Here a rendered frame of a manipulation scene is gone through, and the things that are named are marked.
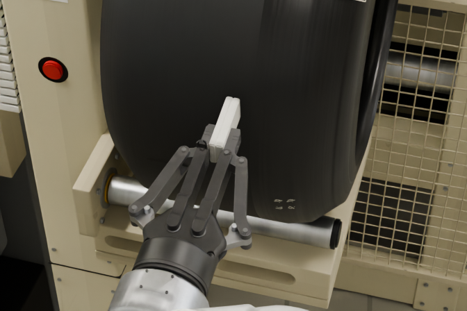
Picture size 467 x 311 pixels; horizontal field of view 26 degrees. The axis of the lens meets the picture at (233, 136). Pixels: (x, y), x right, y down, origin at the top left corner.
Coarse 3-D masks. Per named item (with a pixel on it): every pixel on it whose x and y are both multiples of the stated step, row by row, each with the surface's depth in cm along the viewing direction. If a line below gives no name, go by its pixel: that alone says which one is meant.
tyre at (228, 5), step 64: (128, 0) 111; (192, 0) 108; (256, 0) 107; (320, 0) 106; (384, 0) 152; (128, 64) 113; (192, 64) 110; (256, 64) 108; (320, 64) 108; (384, 64) 152; (128, 128) 118; (192, 128) 114; (256, 128) 112; (320, 128) 112; (256, 192) 120; (320, 192) 121
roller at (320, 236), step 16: (112, 176) 148; (128, 176) 148; (112, 192) 146; (128, 192) 146; (144, 192) 145; (160, 208) 145; (224, 224) 143; (256, 224) 142; (272, 224) 141; (288, 224) 141; (304, 224) 141; (320, 224) 140; (336, 224) 140; (288, 240) 143; (304, 240) 141; (320, 240) 140; (336, 240) 140
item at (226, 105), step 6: (228, 96) 109; (228, 102) 108; (222, 108) 108; (228, 108) 108; (222, 114) 107; (222, 120) 107; (216, 126) 106; (216, 132) 106; (216, 138) 105; (210, 144) 105; (210, 150) 105; (210, 156) 106; (216, 156) 106
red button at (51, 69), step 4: (44, 64) 143; (48, 64) 142; (52, 64) 142; (56, 64) 142; (44, 68) 143; (48, 68) 143; (52, 68) 143; (56, 68) 142; (60, 68) 143; (44, 72) 143; (48, 72) 143; (52, 72) 143; (56, 72) 143; (60, 72) 143; (48, 76) 144; (52, 76) 144; (56, 76) 143; (60, 76) 143
